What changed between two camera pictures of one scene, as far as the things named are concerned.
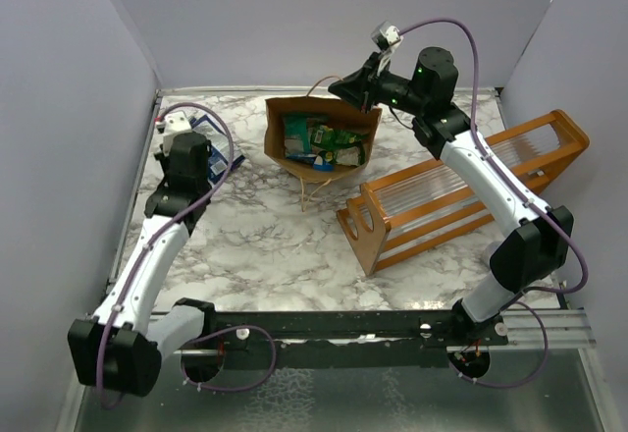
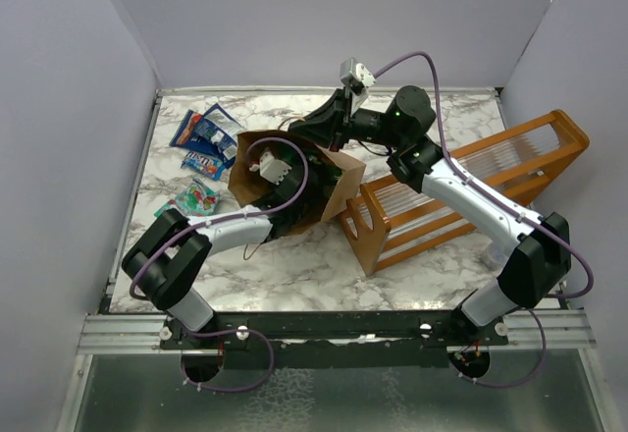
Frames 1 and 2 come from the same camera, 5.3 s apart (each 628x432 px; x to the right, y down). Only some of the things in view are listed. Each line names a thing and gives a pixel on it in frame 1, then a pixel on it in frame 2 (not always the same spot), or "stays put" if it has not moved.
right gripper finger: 355,87 -> 325,124
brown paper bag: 317,140 -> 321,205
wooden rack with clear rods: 405,215 stays put
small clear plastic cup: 488,251 stays put
